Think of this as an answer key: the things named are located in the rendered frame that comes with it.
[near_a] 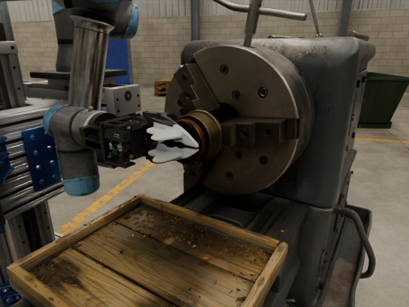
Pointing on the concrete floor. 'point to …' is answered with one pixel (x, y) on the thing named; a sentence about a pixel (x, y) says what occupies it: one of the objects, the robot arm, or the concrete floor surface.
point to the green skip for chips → (381, 99)
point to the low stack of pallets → (162, 86)
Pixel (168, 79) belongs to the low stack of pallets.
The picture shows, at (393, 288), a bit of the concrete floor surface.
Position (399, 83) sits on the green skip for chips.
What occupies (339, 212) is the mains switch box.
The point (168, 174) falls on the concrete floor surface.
